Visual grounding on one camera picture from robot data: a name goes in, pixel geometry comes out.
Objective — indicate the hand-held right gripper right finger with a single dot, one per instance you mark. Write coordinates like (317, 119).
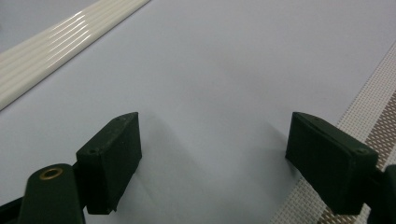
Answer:
(330, 165)

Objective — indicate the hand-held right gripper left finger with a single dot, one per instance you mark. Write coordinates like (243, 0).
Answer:
(109, 161)

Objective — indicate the striped woven placemat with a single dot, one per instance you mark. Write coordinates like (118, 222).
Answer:
(367, 105)

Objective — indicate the light blue table mat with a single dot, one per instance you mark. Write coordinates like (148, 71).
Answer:
(218, 77)

